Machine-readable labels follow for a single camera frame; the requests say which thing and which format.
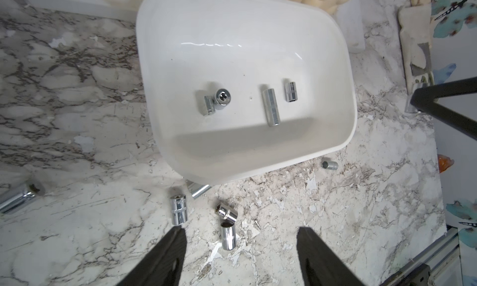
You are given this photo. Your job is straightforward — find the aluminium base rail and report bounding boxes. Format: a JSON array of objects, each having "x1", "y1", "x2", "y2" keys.
[{"x1": 382, "y1": 227, "x2": 463, "y2": 286}]

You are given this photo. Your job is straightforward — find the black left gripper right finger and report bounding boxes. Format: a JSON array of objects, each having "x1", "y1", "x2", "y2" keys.
[{"x1": 297, "y1": 227, "x2": 363, "y2": 286}]

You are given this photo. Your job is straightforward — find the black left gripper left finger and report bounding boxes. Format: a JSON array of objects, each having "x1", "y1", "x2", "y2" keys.
[{"x1": 118, "y1": 226, "x2": 187, "y2": 286}]

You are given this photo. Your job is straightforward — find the white storage box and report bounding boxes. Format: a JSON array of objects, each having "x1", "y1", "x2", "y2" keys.
[{"x1": 136, "y1": 0, "x2": 357, "y2": 185}]

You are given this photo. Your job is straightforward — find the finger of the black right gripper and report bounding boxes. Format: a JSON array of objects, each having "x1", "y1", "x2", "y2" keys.
[{"x1": 409, "y1": 76, "x2": 477, "y2": 141}]

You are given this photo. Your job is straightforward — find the grey patterned work glove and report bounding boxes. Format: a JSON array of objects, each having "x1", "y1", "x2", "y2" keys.
[{"x1": 397, "y1": 4, "x2": 434, "y2": 114}]

